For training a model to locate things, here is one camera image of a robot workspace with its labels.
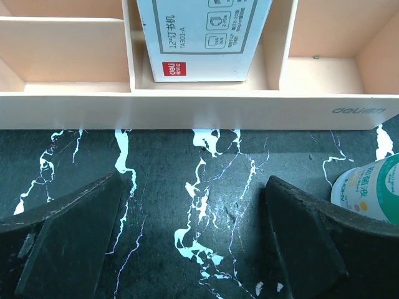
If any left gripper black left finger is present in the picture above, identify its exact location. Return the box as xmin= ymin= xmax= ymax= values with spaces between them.
xmin=1 ymin=172 xmax=123 ymax=298

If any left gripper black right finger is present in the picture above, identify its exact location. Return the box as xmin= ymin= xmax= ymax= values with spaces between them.
xmin=264 ymin=176 xmax=398 ymax=298

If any white disinfectant bottle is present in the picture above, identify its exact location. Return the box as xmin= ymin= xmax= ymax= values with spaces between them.
xmin=330 ymin=154 xmax=399 ymax=225

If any peach plastic file organizer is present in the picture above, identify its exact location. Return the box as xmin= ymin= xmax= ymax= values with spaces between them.
xmin=1 ymin=1 xmax=398 ymax=130

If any white stapler box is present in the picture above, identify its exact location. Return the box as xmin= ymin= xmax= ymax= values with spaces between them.
xmin=137 ymin=0 xmax=272 ymax=82

